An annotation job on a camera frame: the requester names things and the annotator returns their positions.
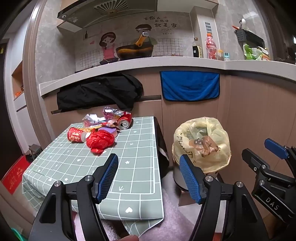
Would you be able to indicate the green plastic bag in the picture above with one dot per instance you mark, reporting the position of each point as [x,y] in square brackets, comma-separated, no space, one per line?
[257,53]

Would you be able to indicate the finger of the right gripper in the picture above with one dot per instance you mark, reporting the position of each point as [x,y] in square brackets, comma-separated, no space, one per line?
[276,148]
[253,161]

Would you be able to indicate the soy sauce bottle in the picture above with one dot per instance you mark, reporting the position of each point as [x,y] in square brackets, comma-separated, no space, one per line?
[197,49]

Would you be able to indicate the red soda can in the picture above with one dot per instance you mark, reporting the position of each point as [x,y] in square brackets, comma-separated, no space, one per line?
[125,121]

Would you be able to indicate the small teal timer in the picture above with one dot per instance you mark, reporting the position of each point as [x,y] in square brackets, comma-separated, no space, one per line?
[226,56]

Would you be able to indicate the blue towel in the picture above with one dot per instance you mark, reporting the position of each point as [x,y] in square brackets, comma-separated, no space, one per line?
[189,86]

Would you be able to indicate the trash bin with yellow bag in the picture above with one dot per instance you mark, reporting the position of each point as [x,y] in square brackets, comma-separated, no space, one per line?
[205,142]

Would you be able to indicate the small seasoning jar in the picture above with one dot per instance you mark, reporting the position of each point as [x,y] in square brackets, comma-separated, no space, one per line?
[220,55]

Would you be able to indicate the silver pink foil wrapper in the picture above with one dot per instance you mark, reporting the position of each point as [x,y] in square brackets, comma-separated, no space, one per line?
[112,115]

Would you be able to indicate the white pink candy wrapper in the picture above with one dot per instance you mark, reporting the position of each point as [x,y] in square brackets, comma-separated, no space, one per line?
[92,120]

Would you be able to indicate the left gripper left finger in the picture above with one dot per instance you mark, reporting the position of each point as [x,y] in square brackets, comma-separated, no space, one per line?
[54,218]

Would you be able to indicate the red plastic bag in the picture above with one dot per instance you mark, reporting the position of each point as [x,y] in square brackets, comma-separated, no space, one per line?
[99,140]

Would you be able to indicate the black jacket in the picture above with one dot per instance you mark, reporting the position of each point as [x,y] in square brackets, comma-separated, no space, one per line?
[120,89]

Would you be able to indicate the red floor mat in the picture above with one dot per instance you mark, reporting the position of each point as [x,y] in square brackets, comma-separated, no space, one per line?
[13,177]

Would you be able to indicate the black wok yellow handle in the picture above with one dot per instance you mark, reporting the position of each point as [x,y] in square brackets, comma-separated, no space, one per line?
[140,49]

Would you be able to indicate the range hood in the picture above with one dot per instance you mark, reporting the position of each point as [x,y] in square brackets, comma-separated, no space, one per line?
[83,14]

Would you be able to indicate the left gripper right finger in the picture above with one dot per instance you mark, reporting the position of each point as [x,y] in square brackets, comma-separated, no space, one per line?
[242,219]

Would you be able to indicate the yellow snack wrapper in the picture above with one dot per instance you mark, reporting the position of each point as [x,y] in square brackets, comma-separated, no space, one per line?
[94,127]

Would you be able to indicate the black utensil rack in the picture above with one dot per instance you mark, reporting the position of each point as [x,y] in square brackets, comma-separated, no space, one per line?
[246,36]

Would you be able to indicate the red paper cup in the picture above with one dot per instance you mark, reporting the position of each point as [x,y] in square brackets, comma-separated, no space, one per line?
[76,135]

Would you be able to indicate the purple wrapper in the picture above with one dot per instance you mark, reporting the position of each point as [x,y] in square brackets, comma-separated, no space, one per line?
[111,130]

